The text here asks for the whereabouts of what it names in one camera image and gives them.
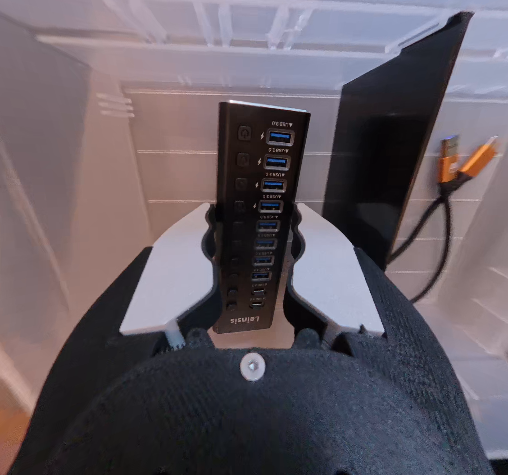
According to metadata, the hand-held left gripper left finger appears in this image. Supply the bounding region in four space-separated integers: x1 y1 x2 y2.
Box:
119 203 223 349

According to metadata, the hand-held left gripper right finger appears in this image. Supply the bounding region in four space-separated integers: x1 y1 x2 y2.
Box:
285 202 385 342

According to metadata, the large black USB hub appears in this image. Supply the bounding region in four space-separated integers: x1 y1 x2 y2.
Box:
212 101 311 334

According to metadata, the clear plastic bin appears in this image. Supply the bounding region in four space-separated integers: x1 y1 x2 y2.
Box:
0 0 508 462

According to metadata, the orange-plug braided USB cable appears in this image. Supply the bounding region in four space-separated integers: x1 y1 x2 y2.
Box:
387 135 498 303

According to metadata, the black divider of clear bin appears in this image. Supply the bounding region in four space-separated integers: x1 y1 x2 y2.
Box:
321 11 475 271

